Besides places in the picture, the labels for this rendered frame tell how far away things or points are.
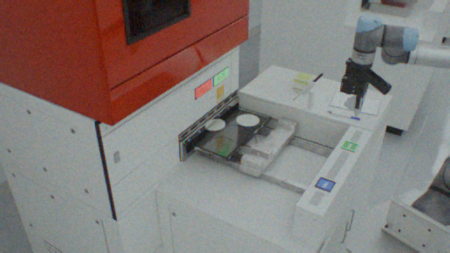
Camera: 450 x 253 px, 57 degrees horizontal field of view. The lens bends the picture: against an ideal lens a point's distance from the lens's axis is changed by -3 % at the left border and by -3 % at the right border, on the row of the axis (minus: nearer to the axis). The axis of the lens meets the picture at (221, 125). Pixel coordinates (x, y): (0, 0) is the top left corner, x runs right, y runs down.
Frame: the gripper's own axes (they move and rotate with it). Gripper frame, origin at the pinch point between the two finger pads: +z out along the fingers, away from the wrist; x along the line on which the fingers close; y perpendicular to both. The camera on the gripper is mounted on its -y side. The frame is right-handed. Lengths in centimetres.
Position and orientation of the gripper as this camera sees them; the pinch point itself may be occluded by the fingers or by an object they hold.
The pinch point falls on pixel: (358, 113)
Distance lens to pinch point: 159.7
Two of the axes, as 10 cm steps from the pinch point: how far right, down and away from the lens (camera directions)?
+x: -5.3, 4.6, -7.1
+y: -8.5, -2.9, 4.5
